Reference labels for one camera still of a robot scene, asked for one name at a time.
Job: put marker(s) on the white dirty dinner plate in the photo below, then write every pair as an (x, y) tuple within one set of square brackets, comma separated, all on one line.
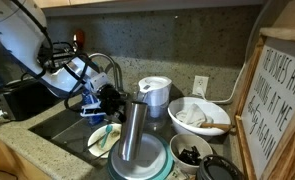
[(113, 135)]

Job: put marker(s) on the dark table knife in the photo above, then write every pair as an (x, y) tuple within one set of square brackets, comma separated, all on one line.
[(94, 143)]

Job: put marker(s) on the steel kitchen sink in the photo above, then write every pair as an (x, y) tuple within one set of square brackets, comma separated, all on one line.
[(60, 126)]

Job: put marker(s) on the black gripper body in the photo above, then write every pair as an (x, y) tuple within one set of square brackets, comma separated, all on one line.
[(109, 98)]

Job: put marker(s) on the white water filter pitcher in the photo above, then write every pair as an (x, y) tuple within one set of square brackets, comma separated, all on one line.
[(157, 90)]

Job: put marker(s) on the wooden framed dishes sign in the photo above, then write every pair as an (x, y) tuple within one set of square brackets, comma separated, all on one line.
[(273, 110)]

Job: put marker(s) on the small beige bowl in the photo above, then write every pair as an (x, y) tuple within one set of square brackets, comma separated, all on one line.
[(187, 141)]

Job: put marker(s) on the white dish cloth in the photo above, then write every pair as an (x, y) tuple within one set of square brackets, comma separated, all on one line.
[(192, 115)]

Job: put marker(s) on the dark fork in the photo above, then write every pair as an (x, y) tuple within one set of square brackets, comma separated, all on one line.
[(102, 154)]

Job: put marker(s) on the black toaster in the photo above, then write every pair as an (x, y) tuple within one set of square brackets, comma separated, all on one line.
[(20, 103)]

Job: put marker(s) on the black scraps in bowl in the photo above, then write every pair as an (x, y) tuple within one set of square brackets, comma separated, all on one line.
[(189, 156)]

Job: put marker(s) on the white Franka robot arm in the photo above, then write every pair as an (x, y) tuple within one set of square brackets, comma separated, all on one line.
[(17, 36)]

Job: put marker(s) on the white wall outlet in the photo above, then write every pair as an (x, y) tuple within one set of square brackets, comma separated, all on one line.
[(200, 83)]

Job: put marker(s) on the curved steel kitchen faucet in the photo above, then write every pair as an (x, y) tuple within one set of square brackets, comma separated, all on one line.
[(115, 71)]

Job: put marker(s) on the wooden lower cabinet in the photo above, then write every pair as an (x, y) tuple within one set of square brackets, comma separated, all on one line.
[(7, 160)]

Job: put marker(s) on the stainless steel tumbler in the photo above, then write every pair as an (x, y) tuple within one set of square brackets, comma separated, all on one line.
[(133, 133)]

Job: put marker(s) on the teal plate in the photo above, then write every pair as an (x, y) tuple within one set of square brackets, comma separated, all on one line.
[(169, 160)]

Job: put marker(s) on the teal plastic spoon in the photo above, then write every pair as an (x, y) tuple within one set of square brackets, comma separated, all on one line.
[(106, 135)]

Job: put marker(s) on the wooden cabinet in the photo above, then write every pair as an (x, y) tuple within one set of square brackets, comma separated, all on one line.
[(7, 160), (153, 4)]

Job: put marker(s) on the small secondary tap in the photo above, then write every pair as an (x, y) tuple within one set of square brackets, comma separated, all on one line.
[(119, 76)]

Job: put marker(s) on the large white bowl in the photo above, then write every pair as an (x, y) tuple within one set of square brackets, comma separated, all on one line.
[(217, 115)]

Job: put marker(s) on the wooden upper cabinet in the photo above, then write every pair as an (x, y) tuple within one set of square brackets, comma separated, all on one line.
[(153, 4)]

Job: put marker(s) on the small printed packet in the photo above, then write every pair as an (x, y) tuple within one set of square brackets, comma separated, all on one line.
[(176, 175)]

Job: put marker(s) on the pale grey plate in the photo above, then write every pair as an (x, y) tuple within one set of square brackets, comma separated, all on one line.
[(152, 156)]

